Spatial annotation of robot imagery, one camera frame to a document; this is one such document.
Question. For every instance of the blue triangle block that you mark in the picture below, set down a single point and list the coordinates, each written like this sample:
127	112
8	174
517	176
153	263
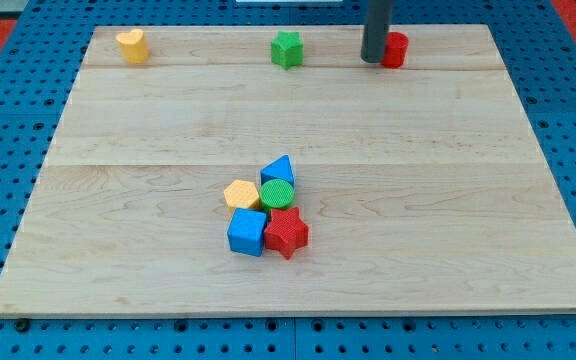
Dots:
281	169

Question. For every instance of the light wooden board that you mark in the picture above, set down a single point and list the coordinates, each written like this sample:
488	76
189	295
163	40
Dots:
424	188

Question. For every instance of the blue cube block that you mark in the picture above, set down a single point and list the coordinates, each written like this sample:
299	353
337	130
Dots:
246	232

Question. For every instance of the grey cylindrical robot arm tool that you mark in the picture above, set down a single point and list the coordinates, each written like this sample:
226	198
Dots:
376	28

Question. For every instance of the red cylinder block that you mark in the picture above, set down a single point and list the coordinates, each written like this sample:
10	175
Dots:
395	50

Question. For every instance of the green cylinder block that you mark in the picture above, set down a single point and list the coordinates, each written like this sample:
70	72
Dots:
276	194

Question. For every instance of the green star block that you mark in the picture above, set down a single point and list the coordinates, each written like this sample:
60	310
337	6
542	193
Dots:
287	50

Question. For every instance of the yellow hexagon block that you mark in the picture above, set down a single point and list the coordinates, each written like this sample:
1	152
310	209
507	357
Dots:
242	194

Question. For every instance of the red star block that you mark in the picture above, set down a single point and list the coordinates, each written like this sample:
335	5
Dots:
286	232

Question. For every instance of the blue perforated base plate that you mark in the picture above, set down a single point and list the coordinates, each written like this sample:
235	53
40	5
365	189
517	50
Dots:
38	65

